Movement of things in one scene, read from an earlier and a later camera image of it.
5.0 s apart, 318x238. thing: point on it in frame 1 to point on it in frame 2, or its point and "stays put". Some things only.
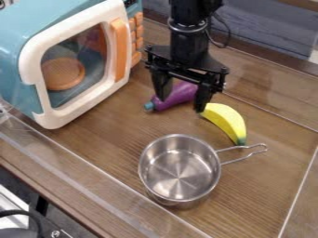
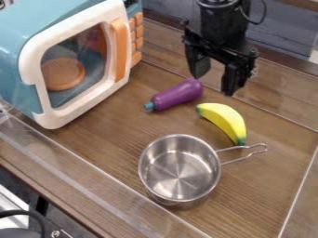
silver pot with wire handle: (179, 168) stays put
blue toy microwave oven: (69, 52) stays put
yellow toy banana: (228, 120) stays put
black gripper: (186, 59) to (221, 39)
